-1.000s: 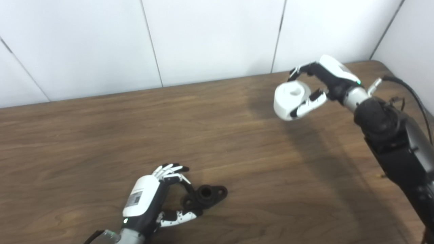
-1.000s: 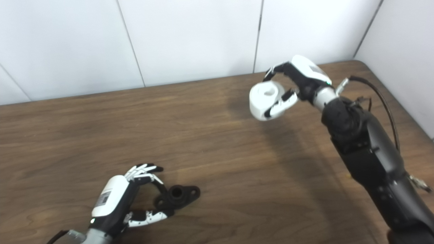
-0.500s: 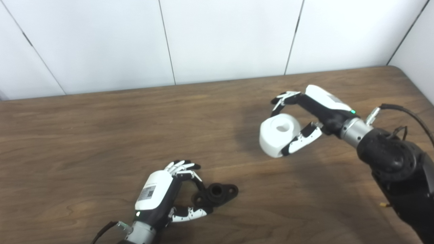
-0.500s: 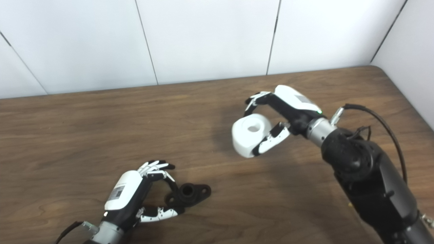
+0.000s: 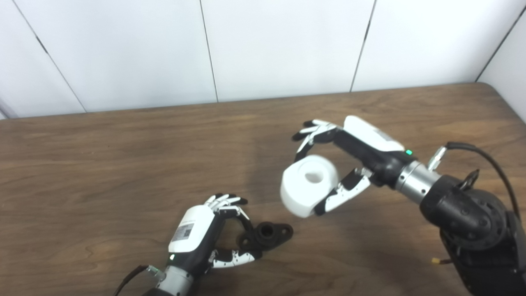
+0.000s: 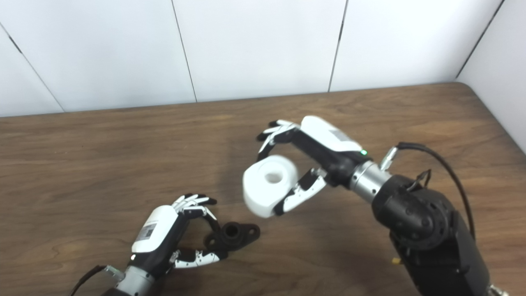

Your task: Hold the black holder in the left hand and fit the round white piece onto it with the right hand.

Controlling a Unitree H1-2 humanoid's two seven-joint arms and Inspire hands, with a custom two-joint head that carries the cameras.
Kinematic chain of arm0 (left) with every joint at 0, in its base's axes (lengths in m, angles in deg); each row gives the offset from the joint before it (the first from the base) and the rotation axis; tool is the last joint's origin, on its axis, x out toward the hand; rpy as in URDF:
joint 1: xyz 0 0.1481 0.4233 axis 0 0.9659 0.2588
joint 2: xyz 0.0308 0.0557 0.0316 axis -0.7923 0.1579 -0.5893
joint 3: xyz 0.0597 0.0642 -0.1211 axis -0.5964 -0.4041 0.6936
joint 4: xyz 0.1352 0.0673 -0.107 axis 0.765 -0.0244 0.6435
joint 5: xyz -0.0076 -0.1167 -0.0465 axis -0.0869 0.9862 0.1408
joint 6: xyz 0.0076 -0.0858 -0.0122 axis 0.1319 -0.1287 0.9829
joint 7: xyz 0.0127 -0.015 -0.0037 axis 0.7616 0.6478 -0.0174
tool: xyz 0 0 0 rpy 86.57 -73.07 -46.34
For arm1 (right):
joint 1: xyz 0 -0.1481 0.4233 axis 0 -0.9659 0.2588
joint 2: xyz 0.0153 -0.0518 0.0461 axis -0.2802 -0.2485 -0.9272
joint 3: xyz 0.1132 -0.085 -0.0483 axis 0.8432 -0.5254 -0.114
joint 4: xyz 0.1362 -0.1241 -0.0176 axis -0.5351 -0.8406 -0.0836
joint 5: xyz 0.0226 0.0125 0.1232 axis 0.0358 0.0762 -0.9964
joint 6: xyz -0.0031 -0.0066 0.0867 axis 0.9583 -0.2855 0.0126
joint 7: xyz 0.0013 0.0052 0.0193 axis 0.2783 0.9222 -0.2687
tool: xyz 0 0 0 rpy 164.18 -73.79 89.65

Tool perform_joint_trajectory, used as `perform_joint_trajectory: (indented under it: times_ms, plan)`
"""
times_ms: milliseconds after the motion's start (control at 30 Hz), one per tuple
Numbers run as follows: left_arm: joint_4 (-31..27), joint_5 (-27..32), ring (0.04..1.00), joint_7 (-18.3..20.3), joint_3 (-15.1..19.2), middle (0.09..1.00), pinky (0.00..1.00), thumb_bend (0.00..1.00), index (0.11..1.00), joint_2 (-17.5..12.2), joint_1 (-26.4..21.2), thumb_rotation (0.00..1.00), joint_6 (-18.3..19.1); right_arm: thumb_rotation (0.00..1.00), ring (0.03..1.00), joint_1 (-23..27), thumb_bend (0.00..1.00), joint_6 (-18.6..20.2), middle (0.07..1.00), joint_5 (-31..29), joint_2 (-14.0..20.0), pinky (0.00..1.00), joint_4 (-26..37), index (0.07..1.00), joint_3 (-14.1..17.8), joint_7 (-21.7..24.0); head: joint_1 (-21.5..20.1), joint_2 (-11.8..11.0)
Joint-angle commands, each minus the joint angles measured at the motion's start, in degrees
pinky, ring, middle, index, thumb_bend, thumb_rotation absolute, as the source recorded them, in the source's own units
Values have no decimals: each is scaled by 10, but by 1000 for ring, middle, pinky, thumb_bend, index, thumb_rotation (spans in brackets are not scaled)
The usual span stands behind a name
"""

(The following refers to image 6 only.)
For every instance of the black flanged holder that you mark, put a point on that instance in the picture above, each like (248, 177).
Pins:
(244, 235)

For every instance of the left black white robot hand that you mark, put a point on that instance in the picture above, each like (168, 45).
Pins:
(154, 230)

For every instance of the round white piece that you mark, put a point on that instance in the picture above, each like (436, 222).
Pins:
(259, 193)

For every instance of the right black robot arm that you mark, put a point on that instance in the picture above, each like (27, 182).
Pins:
(427, 238)

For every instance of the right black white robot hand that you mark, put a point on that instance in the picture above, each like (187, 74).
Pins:
(328, 142)

